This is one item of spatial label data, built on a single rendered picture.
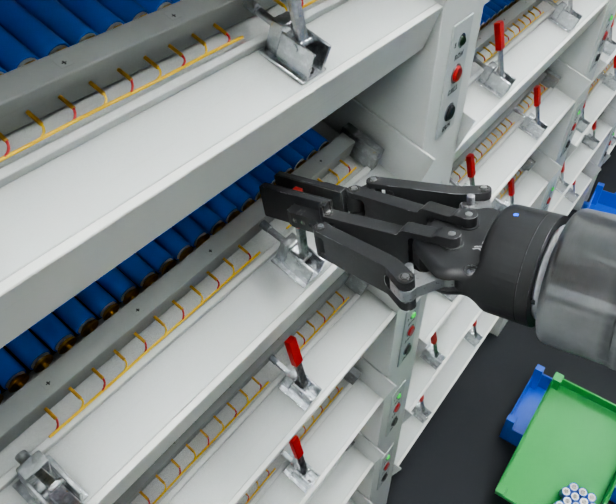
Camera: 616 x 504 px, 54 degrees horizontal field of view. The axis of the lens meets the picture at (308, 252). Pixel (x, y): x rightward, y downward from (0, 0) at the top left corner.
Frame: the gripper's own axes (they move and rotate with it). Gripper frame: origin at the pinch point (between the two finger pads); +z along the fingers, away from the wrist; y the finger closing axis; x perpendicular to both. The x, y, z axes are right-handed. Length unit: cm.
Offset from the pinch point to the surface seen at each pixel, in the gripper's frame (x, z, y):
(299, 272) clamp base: -7.2, 1.1, -1.0
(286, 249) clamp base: -5.1, 2.3, -0.9
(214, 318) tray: -6.9, 3.6, -9.4
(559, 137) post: -37, 6, 88
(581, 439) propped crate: -97, -13, 63
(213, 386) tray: -8.9, 0.0, -13.8
